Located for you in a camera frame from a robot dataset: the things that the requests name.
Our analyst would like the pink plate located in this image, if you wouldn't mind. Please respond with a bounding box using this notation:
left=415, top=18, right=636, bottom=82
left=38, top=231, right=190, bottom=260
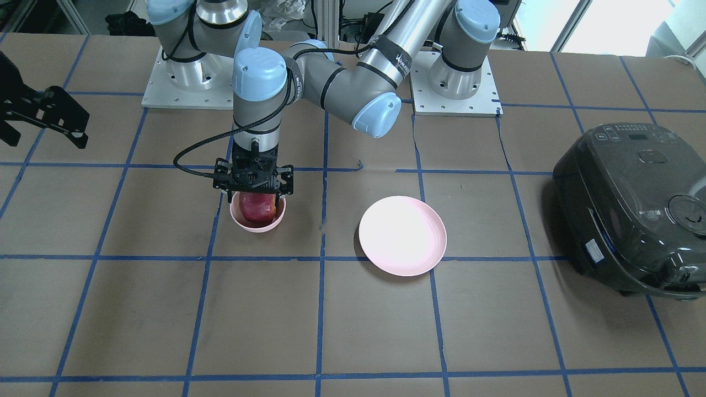
left=358, top=196, right=448, bottom=277

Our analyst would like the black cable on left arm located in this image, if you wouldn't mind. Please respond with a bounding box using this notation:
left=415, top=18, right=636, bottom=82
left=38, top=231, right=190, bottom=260
left=173, top=0, right=420, bottom=178

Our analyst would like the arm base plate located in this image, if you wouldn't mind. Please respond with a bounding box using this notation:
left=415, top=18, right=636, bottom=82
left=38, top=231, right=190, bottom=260
left=141, top=48, right=233, bottom=111
left=409, top=52, right=504, bottom=117

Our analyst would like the red apple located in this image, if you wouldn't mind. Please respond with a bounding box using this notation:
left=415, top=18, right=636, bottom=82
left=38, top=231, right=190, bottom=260
left=238, top=192, right=277, bottom=224

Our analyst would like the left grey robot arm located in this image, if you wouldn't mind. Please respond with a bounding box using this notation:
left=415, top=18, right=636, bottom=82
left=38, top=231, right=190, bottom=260
left=209, top=1, right=501, bottom=196

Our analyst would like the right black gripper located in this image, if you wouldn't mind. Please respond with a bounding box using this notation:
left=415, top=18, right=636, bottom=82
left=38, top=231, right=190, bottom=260
left=0, top=52, right=90, bottom=150

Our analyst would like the aluminium frame post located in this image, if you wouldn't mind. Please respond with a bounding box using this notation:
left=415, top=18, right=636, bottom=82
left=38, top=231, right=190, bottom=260
left=312, top=0, right=342, bottom=49

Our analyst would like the pink bowl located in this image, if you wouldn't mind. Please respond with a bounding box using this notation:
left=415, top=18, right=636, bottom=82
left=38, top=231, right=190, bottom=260
left=229, top=192, right=287, bottom=233

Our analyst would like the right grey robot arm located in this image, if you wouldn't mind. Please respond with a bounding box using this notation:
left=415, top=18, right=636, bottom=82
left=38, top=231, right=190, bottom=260
left=2, top=1, right=263, bottom=149

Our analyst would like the black rice cooker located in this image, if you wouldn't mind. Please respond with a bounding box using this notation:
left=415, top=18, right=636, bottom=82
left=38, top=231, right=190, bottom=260
left=552, top=122, right=705, bottom=300

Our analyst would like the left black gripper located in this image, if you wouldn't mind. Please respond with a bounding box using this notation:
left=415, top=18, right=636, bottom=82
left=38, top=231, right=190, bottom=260
left=212, top=143, right=295, bottom=203

